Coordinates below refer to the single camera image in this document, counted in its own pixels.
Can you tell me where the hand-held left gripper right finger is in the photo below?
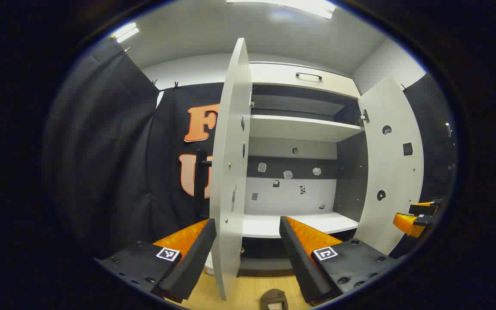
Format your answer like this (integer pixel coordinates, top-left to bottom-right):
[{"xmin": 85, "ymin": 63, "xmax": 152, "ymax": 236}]
[{"xmin": 279, "ymin": 216, "xmax": 399, "ymax": 307}]

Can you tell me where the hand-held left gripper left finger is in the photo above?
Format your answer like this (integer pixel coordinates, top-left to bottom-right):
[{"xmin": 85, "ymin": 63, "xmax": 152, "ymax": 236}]
[{"xmin": 95, "ymin": 218, "xmax": 217, "ymax": 304}]

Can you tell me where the ceiling light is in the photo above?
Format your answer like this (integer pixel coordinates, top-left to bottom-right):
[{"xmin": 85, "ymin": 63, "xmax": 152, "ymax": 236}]
[
  {"xmin": 226, "ymin": 0, "xmax": 337, "ymax": 20},
  {"xmin": 112, "ymin": 22, "xmax": 140, "ymax": 43}
]

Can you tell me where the white cabinet shelf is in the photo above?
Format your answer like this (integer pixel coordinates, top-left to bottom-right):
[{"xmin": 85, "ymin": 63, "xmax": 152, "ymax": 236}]
[{"xmin": 248, "ymin": 114, "xmax": 365, "ymax": 143}]

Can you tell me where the white shoe cabinet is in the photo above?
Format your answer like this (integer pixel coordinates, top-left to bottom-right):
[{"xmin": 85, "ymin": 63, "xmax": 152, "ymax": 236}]
[{"xmin": 239, "ymin": 62, "xmax": 368, "ymax": 276}]

